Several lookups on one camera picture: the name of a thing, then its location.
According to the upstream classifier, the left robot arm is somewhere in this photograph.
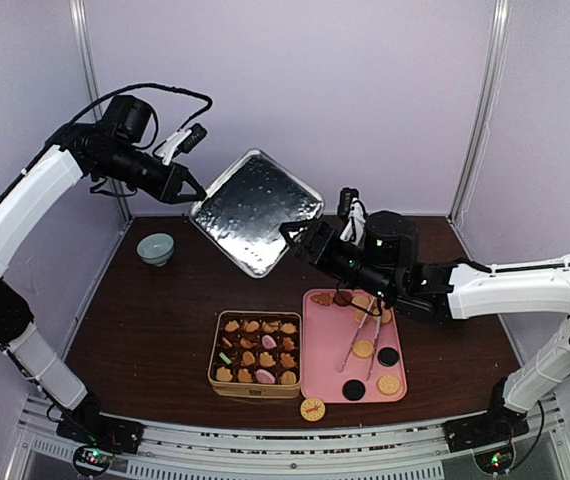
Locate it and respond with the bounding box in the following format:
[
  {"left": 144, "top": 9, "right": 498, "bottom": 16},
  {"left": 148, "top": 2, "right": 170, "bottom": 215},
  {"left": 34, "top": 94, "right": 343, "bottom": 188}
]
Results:
[{"left": 0, "top": 95, "right": 207, "bottom": 444}]

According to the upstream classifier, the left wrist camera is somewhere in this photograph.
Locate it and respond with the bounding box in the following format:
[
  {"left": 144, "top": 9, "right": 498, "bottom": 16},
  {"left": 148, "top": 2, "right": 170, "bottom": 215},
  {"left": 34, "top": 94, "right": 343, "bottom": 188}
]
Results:
[{"left": 152, "top": 123, "right": 208, "bottom": 165}]

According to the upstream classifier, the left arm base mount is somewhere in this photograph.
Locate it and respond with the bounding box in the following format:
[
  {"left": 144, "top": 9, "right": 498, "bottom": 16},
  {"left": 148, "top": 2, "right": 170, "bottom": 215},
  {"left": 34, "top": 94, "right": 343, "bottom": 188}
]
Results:
[{"left": 56, "top": 416, "right": 145, "bottom": 454}]

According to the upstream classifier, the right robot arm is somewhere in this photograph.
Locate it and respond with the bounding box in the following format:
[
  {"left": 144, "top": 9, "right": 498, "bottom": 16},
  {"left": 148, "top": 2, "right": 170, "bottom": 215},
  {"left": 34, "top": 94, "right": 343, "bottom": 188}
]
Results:
[{"left": 279, "top": 211, "right": 570, "bottom": 442}]

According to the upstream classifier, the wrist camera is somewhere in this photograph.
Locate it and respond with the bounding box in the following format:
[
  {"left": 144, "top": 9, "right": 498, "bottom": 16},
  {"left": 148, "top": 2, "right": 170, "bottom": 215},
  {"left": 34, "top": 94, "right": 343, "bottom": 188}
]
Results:
[
  {"left": 152, "top": 123, "right": 208, "bottom": 165},
  {"left": 337, "top": 187, "right": 367, "bottom": 245}
]

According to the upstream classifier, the metal tongs white handle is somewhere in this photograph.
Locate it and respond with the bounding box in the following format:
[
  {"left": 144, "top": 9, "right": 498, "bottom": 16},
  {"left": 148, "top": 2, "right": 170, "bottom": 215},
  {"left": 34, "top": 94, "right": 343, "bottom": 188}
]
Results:
[{"left": 339, "top": 296, "right": 384, "bottom": 380}]

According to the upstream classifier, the gold cookie tin box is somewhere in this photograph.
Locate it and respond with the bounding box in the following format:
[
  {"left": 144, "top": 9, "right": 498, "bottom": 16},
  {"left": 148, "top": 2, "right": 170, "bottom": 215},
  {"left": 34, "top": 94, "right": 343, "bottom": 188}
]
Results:
[{"left": 208, "top": 310, "right": 302, "bottom": 399}]

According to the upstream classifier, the right aluminium frame post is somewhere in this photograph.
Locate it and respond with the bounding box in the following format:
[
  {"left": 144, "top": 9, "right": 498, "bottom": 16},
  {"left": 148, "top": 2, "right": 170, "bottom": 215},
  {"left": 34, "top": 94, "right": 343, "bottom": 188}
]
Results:
[{"left": 449, "top": 0, "right": 513, "bottom": 228}]

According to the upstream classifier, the pink plastic tray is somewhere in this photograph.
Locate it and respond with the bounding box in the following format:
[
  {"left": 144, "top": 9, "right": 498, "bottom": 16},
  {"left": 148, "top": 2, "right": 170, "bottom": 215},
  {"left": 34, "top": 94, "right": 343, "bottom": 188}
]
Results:
[{"left": 300, "top": 289, "right": 408, "bottom": 404}]

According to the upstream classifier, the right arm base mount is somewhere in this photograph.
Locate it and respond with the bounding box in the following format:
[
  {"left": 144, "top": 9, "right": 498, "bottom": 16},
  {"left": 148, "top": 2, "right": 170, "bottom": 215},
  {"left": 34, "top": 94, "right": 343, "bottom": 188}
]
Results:
[{"left": 443, "top": 415, "right": 530, "bottom": 453}]

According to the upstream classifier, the brown chocolate round cookie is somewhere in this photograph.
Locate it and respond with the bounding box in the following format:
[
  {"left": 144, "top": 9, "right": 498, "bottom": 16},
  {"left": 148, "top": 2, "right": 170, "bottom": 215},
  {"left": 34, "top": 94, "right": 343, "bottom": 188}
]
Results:
[{"left": 333, "top": 290, "right": 352, "bottom": 307}]

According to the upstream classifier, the pink round cookie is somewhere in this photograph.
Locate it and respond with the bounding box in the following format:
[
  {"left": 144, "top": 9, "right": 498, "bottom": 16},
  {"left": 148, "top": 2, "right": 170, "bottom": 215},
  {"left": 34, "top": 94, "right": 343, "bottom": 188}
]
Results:
[
  {"left": 255, "top": 369, "right": 276, "bottom": 384},
  {"left": 261, "top": 335, "right": 277, "bottom": 350}
]

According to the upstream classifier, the light blue ceramic bowl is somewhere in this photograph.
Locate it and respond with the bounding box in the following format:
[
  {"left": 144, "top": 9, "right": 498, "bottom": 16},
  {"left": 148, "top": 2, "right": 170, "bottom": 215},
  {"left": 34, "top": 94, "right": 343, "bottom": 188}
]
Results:
[{"left": 136, "top": 233, "right": 175, "bottom": 267}]

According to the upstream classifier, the clock face round cookie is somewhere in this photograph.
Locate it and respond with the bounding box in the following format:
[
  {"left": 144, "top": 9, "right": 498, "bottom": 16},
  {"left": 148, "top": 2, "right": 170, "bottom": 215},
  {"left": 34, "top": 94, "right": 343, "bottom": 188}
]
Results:
[{"left": 299, "top": 398, "right": 326, "bottom": 422}]

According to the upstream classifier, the black sandwich cookie bottom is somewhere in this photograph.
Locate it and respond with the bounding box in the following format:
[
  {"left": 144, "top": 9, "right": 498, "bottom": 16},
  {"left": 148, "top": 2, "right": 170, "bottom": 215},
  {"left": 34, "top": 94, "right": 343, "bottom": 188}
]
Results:
[{"left": 342, "top": 379, "right": 366, "bottom": 402}]

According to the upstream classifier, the green round cookie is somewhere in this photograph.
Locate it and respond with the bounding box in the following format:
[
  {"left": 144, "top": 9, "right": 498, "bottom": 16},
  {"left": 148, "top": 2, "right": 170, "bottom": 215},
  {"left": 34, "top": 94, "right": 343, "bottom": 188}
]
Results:
[{"left": 218, "top": 352, "right": 233, "bottom": 365}]

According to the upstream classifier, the silver tin lid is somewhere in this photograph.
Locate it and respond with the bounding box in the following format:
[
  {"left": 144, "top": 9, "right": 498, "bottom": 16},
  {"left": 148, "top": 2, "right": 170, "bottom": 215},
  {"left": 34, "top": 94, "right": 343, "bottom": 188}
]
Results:
[{"left": 189, "top": 149, "right": 325, "bottom": 279}]

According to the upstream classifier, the black sandwich cookie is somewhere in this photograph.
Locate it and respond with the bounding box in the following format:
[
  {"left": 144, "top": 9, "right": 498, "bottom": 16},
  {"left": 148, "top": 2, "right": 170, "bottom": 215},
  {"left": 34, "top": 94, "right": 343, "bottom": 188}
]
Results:
[
  {"left": 377, "top": 347, "right": 400, "bottom": 368},
  {"left": 342, "top": 379, "right": 366, "bottom": 402}
]

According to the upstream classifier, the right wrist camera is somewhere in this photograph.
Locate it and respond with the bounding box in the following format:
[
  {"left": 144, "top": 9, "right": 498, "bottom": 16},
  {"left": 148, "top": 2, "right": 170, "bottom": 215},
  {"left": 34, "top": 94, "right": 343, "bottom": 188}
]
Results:
[{"left": 337, "top": 187, "right": 367, "bottom": 245}]

